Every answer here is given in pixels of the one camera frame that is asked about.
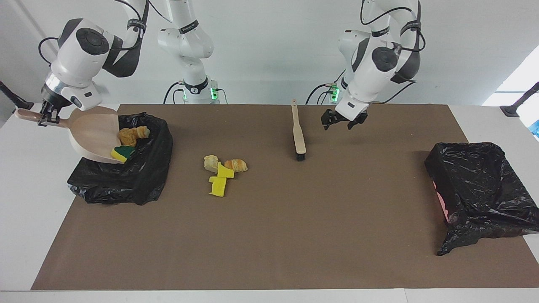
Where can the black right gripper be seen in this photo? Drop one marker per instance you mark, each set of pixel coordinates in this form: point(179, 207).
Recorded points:
point(50, 103)

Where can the green yellow sponge piece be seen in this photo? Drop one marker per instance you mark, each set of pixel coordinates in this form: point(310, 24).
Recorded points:
point(122, 153)

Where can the brown bread roll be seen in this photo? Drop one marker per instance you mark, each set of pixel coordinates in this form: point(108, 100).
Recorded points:
point(127, 137)

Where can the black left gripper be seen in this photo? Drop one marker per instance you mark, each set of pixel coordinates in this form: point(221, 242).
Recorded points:
point(347, 120)

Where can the white wall socket box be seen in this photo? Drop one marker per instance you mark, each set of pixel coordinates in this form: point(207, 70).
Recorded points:
point(78, 90)

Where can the blue white object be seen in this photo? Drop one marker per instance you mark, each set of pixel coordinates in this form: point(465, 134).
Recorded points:
point(536, 128)

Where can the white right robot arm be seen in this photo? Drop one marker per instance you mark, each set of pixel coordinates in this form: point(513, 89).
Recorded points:
point(80, 46)

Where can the brown table mat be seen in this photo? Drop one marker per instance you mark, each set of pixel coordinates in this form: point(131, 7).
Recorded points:
point(269, 252)

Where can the beige brush black bristles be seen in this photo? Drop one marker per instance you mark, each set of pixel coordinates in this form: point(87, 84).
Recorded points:
point(299, 139)

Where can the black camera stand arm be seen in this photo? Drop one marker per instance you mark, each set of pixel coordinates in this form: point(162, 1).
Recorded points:
point(14, 101)
point(520, 101)

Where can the pink plastic bin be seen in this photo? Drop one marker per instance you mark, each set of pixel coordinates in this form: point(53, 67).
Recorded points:
point(442, 206)

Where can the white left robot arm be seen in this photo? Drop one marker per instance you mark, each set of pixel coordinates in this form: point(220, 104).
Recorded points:
point(379, 63)

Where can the black plastic trash bag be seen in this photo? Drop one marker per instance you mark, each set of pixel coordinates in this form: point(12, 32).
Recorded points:
point(484, 189)
point(139, 181)

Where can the small yellow sponge wedge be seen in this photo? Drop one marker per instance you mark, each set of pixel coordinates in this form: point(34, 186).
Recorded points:
point(225, 171)

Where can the beige plastic dustpan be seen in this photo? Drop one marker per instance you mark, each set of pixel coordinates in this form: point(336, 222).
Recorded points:
point(90, 134)

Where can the orange striped croissant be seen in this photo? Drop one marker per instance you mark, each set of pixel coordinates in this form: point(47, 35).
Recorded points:
point(236, 165)

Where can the notched yellow sponge piece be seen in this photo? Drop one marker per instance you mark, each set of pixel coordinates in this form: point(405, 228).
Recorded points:
point(218, 187)

